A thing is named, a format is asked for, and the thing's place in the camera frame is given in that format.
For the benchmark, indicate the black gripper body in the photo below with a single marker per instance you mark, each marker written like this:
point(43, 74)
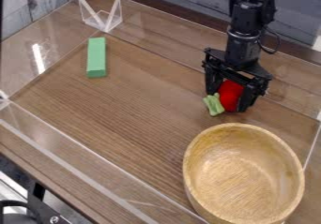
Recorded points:
point(240, 74)

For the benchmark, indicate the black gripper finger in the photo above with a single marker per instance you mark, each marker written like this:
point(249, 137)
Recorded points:
point(213, 79)
point(249, 95)

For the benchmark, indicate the red plush strawberry toy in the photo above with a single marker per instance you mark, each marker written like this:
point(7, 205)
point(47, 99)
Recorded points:
point(224, 100)

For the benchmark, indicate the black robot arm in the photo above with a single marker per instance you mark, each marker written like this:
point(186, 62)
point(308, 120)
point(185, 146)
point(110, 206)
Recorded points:
point(250, 17)

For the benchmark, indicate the wooden bowl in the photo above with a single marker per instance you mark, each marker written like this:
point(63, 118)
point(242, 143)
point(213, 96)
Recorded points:
point(244, 177)

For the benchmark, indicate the clear acrylic tray walls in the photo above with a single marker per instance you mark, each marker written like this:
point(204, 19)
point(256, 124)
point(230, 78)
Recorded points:
point(103, 140)

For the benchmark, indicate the green rectangular block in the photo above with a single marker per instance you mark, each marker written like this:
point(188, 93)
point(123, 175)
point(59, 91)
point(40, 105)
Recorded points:
point(97, 66)

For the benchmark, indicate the black vertical pole foreground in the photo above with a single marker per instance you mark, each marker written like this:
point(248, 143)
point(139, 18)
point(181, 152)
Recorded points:
point(2, 4)

